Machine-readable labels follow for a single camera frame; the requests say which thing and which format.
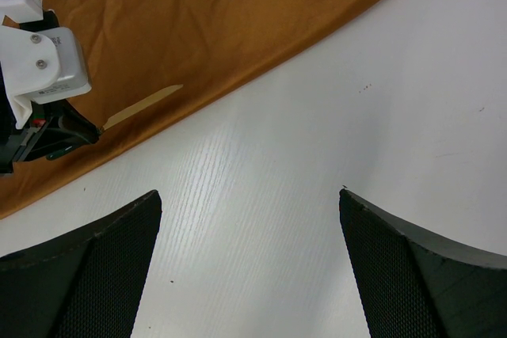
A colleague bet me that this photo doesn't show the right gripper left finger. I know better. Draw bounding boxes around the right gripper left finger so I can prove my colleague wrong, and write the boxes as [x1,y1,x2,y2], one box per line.
[1,190,162,337]

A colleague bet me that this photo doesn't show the brown cloth napkin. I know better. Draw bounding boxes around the brown cloth napkin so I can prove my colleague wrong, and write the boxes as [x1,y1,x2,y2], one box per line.
[1,0,381,216]

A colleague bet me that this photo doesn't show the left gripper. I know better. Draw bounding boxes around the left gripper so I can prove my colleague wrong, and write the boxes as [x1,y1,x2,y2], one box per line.
[1,101,98,174]

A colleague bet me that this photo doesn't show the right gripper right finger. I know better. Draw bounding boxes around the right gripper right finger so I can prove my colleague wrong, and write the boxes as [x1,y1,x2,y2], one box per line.
[339,188,506,337]

